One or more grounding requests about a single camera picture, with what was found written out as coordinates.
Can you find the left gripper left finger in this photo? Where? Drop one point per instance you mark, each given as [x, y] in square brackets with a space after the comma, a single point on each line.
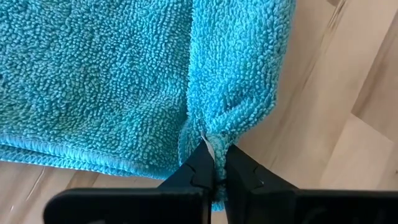
[140, 205]

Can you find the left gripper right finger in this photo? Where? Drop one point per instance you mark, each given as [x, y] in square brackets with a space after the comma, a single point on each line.
[280, 205]

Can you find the teal microfiber towel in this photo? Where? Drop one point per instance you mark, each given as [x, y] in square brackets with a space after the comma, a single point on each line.
[93, 77]

